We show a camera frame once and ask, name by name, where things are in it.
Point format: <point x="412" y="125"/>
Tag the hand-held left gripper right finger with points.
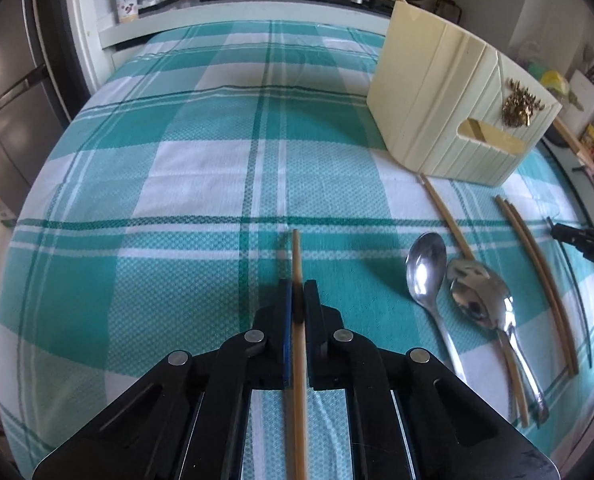
<point x="311" y="320"/>

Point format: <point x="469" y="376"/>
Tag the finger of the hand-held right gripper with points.
<point x="584" y="242"/>

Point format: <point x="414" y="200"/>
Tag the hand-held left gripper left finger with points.
<point x="287" y="320"/>

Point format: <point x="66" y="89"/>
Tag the brown wooden chopstick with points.
<point x="529" y="255"/>
<point x="542" y="260"/>
<point x="447" y="217"/>

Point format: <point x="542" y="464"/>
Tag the large steel spoon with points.
<point x="469" y="272"/>
<point x="484" y="307"/>

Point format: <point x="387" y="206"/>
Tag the small steel spoon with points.
<point x="427" y="270"/>

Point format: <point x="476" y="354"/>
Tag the cream ribbed utensil holder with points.
<point x="442" y="95"/>

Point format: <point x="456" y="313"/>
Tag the wooden cutting board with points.
<point x="572" y="142"/>

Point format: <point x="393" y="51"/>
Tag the white knife block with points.
<point x="588" y="90"/>

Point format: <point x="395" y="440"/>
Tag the yellow green bagged sponges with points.
<point x="554" y="82"/>

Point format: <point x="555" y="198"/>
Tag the teal checked tablecloth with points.
<point x="177" y="185"/>

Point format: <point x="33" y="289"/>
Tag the labelled spice jar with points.
<point x="127" y="4"/>

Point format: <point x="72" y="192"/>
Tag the grey refrigerator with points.
<point x="7" y="90"/>

